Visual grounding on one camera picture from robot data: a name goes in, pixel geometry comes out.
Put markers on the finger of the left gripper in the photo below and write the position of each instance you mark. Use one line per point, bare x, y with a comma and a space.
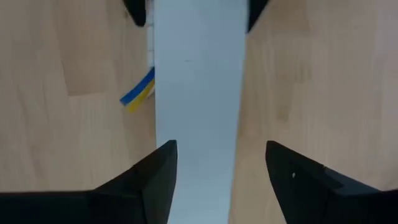
254, 11
136, 11

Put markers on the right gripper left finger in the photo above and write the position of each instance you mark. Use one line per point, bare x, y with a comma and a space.
93, 208

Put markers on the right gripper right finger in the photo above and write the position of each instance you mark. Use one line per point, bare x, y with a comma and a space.
326, 199

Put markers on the white duct cover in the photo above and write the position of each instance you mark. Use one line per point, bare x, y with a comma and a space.
199, 93

